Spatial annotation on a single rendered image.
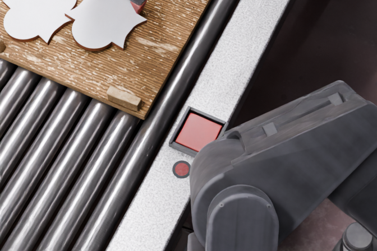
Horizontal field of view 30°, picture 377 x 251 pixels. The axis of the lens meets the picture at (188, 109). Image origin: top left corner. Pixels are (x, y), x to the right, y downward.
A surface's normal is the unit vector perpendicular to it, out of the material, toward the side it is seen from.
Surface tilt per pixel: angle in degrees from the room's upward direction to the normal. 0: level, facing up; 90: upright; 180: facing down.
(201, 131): 0
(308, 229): 0
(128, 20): 5
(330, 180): 39
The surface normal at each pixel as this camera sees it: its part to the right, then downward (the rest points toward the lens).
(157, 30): 0.00, -0.44
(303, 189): 0.02, 0.22
